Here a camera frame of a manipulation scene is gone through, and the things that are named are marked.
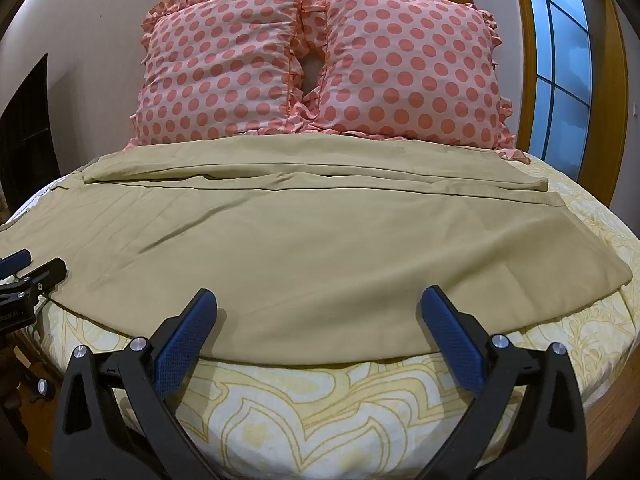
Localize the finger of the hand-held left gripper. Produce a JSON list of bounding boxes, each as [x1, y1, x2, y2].
[[10, 257, 69, 306], [0, 248, 34, 277]]

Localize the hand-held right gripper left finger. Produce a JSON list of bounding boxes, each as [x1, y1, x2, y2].
[[52, 288, 224, 480]]

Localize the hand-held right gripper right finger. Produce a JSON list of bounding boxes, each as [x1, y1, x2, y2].
[[419, 285, 589, 480]]

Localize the khaki pants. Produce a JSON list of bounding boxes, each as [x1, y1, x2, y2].
[[0, 135, 633, 367]]

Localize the dark cabinet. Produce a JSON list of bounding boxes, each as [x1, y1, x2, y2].
[[0, 54, 51, 198]]

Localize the bed with yellow patterned sheet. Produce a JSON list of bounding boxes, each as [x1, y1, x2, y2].
[[0, 152, 640, 480]]

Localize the pink polka dot pillow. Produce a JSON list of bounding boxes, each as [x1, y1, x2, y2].
[[300, 0, 531, 163], [124, 0, 321, 153]]

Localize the blue glass window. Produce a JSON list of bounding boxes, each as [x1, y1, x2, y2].
[[520, 0, 593, 181]]

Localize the wooden window frame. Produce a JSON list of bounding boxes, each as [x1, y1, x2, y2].
[[510, 0, 630, 208]]

